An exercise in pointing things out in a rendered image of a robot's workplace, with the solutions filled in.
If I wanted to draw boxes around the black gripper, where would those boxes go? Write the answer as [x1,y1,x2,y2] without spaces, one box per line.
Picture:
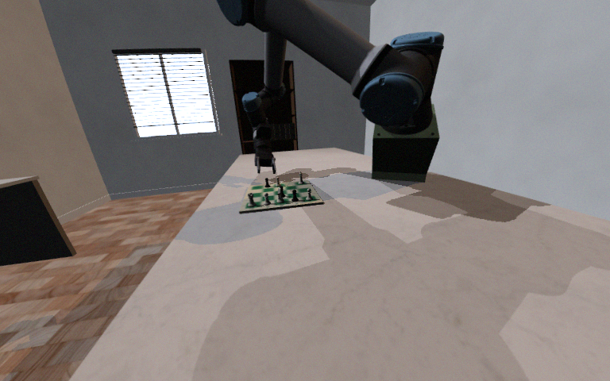
[253,120,276,174]

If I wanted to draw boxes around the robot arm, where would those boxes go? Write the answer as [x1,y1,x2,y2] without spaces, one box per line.
[216,0,444,135]

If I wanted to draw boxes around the green and cream chessboard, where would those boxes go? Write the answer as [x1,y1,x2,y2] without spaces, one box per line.
[239,180,323,214]

